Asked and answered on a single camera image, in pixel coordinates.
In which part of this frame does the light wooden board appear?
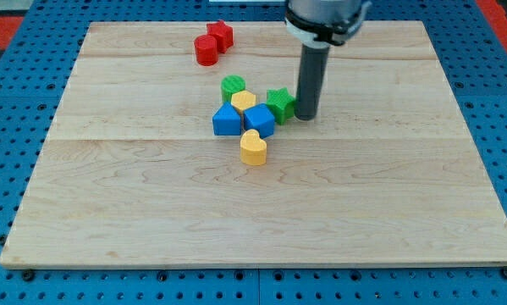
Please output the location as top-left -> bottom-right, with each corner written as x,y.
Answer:
0,21 -> 507,269

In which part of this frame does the blue pentagon block right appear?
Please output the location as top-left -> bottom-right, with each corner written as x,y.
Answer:
243,103 -> 275,139

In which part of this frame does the green cylinder block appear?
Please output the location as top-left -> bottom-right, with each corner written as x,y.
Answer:
220,75 -> 245,103

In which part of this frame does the red star block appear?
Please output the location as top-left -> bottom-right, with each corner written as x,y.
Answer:
207,20 -> 234,53

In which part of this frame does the red cylinder block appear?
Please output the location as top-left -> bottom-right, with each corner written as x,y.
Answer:
194,35 -> 218,66

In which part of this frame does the yellow hexagon block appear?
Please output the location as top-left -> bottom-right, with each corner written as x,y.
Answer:
231,90 -> 257,115

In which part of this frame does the blue house-shaped block left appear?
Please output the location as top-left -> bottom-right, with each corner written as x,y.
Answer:
212,103 -> 241,136

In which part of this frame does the yellow heart block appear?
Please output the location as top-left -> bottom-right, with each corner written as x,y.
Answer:
240,129 -> 267,166

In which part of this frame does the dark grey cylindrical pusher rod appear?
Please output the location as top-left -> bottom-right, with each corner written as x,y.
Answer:
295,45 -> 329,121

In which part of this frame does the green star block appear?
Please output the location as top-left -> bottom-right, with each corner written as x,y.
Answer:
266,87 -> 295,125

